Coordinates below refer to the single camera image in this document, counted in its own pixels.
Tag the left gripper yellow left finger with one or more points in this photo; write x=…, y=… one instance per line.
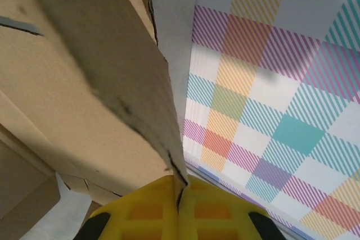
x=146, y=209

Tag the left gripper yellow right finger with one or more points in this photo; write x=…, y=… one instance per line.
x=213, y=209

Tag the brown cardboard box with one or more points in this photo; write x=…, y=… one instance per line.
x=84, y=54

